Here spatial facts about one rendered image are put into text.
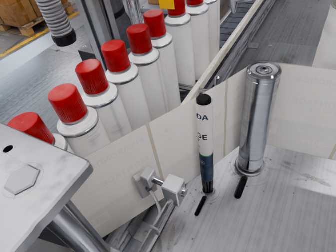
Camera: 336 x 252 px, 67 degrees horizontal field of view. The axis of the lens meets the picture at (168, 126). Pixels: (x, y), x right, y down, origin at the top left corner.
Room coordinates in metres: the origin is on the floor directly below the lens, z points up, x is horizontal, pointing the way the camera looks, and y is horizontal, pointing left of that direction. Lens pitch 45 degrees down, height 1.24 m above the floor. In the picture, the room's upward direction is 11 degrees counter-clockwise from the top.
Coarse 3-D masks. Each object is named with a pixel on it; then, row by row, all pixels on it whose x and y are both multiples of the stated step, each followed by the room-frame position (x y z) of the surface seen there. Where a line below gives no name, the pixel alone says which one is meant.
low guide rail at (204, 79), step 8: (256, 0) 0.80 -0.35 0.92; (256, 8) 0.77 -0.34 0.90; (248, 16) 0.70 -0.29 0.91; (240, 24) 0.66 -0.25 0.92; (240, 32) 0.65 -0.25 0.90; (232, 40) 0.59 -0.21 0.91; (224, 48) 0.55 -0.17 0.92; (216, 56) 0.52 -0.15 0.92; (224, 56) 0.54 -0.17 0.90; (216, 64) 0.50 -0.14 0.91; (208, 72) 0.47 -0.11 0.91; (200, 80) 0.44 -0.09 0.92; (208, 80) 0.46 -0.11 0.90; (192, 88) 0.42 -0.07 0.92; (192, 96) 0.40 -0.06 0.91
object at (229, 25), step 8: (264, 0) 0.88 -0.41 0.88; (240, 8) 0.85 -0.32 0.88; (248, 8) 0.84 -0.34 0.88; (232, 16) 0.80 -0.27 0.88; (240, 16) 0.79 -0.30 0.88; (224, 24) 0.75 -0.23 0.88; (232, 24) 0.74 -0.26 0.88; (248, 24) 0.72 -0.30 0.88; (224, 32) 0.70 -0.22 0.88; (232, 32) 0.69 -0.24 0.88; (224, 40) 0.66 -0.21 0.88; (232, 48) 0.61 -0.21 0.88; (216, 72) 0.51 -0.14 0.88; (184, 96) 0.44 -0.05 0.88; (104, 240) 0.16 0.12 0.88
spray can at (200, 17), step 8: (192, 0) 0.50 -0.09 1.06; (200, 0) 0.50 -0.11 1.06; (192, 8) 0.49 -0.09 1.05; (200, 8) 0.49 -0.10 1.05; (208, 8) 0.50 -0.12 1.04; (192, 16) 0.49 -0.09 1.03; (200, 16) 0.49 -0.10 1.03; (208, 16) 0.50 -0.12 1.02; (192, 24) 0.49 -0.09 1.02; (200, 24) 0.49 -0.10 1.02; (208, 24) 0.50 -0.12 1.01; (192, 32) 0.49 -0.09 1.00; (200, 32) 0.49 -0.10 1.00; (208, 32) 0.50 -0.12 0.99; (200, 40) 0.49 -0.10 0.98; (208, 40) 0.50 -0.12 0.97; (200, 48) 0.49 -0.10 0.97; (208, 48) 0.50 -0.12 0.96; (200, 56) 0.49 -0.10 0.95; (208, 56) 0.50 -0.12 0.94; (200, 64) 0.49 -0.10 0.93; (208, 64) 0.49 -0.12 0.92; (200, 72) 0.49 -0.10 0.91
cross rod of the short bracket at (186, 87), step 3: (180, 84) 0.45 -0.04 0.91; (183, 84) 0.45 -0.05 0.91; (180, 87) 0.44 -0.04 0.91; (183, 87) 0.44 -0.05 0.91; (186, 87) 0.44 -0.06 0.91; (189, 87) 0.43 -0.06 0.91; (192, 87) 0.43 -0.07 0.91; (189, 90) 0.43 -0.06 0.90; (198, 90) 0.42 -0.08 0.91; (201, 90) 0.42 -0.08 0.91; (204, 90) 0.41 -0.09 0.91; (201, 93) 0.41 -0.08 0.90
